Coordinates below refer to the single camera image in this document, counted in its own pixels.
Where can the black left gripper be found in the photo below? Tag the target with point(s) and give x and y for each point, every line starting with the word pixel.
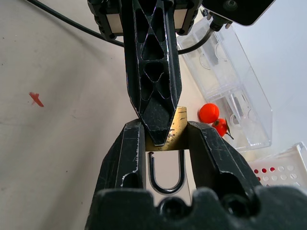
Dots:
pixel 100 14

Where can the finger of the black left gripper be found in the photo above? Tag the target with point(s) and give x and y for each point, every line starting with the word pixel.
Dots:
pixel 157 117

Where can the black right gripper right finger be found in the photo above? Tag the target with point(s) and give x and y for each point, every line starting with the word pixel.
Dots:
pixel 211 155

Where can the brass padlock with steel shackle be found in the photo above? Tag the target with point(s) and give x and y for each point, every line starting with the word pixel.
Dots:
pixel 180 127

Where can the clear plastic organizer box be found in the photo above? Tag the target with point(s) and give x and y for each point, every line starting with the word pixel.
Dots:
pixel 239 79

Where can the white perforated plastic basket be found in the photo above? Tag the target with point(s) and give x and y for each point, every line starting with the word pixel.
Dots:
pixel 283 167

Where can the red cross mark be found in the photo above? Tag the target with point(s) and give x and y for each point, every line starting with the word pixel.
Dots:
pixel 36 99

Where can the round orange toy fruit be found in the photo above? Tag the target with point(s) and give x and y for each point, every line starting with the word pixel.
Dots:
pixel 208 112

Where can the orange toy fruit with stem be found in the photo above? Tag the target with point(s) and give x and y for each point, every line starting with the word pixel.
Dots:
pixel 221 127

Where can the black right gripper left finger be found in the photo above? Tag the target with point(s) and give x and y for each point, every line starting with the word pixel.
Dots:
pixel 124 155

